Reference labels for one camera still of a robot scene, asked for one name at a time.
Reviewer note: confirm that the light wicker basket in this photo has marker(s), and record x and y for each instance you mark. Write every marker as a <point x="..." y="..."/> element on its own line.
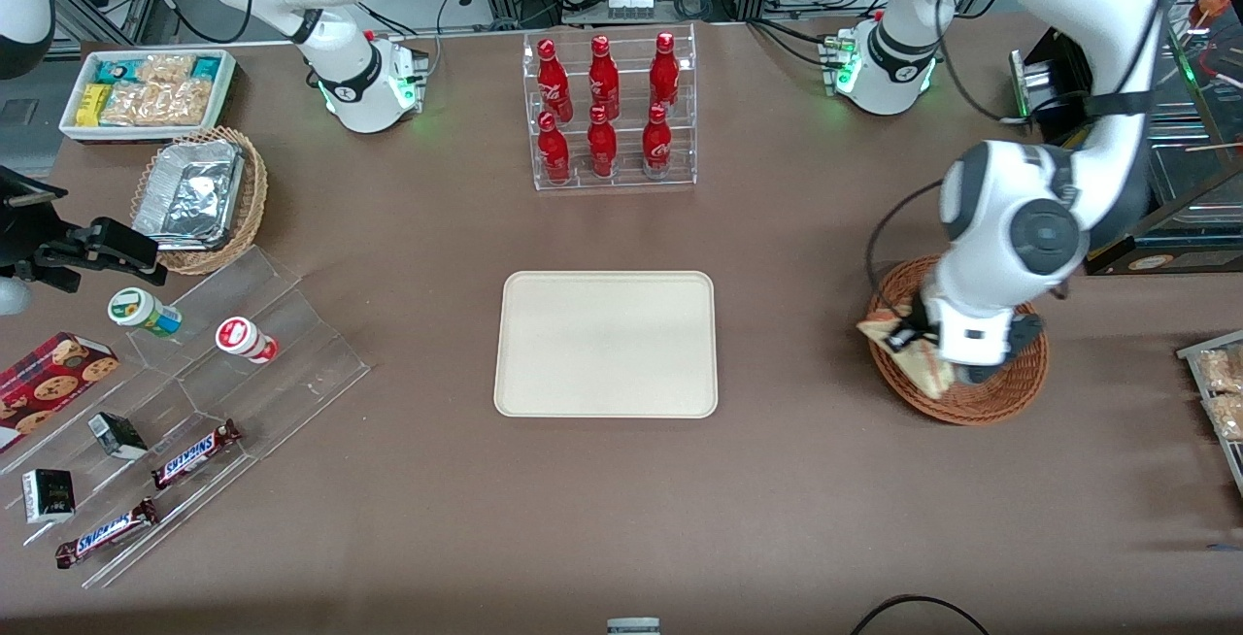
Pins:
<point x="251" y="198"/>

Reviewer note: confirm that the brown round wicker basket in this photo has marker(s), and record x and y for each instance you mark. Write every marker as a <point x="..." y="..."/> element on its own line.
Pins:
<point x="981" y="402"/>

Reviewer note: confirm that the clear acrylic bottle rack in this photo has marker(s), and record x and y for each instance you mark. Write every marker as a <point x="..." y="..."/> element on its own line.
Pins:
<point x="612" y="179"/>

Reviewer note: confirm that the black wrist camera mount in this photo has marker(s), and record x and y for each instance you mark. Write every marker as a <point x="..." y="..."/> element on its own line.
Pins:
<point x="913" y="332"/>

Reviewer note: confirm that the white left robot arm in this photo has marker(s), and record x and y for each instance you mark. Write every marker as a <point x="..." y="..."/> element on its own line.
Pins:
<point x="1088" y="33"/>

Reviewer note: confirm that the grey metal snack tray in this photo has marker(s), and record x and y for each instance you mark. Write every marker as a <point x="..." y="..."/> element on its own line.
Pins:
<point x="1190" y="353"/>

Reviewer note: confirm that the yellow snack pack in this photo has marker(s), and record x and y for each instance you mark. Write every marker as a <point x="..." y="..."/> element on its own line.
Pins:
<point x="92" y="103"/>

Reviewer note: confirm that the grey device at table edge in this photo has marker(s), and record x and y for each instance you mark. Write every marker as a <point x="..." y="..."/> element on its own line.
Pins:
<point x="633" y="626"/>

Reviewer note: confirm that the Snickers chocolate bar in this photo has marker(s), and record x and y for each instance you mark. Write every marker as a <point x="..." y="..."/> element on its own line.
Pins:
<point x="194" y="453"/>
<point x="107" y="531"/>

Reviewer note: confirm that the red lid yogurt cup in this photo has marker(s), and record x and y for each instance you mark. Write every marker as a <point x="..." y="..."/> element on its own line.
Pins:
<point x="243" y="337"/>

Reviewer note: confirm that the dark drink carton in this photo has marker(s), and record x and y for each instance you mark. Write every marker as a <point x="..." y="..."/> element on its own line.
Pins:
<point x="49" y="497"/>
<point x="118" y="435"/>

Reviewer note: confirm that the clear acrylic stepped stand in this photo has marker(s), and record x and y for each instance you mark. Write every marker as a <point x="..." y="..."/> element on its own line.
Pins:
<point x="291" y="324"/>

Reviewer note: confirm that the red plaid cookie box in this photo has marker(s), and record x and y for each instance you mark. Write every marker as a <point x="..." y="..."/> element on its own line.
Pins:
<point x="49" y="387"/>

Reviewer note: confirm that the white power strip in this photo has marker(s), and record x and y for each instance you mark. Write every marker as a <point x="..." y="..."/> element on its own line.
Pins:
<point x="629" y="7"/>

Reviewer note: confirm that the triangle sandwich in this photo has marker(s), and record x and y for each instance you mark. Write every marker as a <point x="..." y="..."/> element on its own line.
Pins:
<point x="927" y="373"/>
<point x="882" y="329"/>

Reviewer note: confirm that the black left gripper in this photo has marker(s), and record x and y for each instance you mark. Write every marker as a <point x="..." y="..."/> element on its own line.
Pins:
<point x="920" y="316"/>

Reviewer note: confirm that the clear bag of pastry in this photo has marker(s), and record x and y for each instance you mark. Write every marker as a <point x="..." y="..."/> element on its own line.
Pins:
<point x="1228" y="417"/>
<point x="1222" y="370"/>

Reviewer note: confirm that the stack of foil trays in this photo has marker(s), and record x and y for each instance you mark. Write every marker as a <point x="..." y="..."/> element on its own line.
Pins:
<point x="189" y="193"/>

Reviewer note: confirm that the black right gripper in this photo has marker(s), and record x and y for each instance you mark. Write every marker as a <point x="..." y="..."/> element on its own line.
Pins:
<point x="21" y="239"/>

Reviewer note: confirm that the cream rectangular tray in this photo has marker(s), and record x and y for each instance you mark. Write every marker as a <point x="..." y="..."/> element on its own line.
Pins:
<point x="607" y="344"/>

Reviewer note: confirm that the black display cabinet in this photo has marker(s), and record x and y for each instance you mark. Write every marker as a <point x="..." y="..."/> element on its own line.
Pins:
<point x="1185" y="188"/>

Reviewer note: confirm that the white snack bin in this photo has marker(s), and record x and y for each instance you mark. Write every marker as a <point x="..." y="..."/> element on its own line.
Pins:
<point x="73" y="125"/>

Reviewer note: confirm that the clear bag of crackers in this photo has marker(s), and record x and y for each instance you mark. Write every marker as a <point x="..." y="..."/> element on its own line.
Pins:
<point x="167" y="70"/>
<point x="160" y="103"/>

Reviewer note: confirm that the green lid yogurt cup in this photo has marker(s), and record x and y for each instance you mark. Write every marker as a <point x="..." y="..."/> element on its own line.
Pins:
<point x="136" y="308"/>

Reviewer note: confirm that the teal snack pack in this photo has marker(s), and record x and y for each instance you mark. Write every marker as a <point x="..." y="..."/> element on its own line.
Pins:
<point x="117" y="70"/>

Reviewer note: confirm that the red cola bottle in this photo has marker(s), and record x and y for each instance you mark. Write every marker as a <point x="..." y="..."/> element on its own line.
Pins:
<point x="554" y="82"/>
<point x="657" y="142"/>
<point x="602" y="145"/>
<point x="603" y="77"/>
<point x="554" y="151"/>
<point x="664" y="72"/>

